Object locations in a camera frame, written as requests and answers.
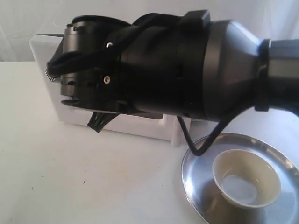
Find cream ceramic bowl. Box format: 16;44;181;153
212;149;281;209

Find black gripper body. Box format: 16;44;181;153
59;9;211;117

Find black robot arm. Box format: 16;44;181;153
47;10;299;129

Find round stainless steel plate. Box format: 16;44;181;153
181;133;299;224

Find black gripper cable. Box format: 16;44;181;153
176;115;236;156

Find white microwave door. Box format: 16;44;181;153
29;35;186;147

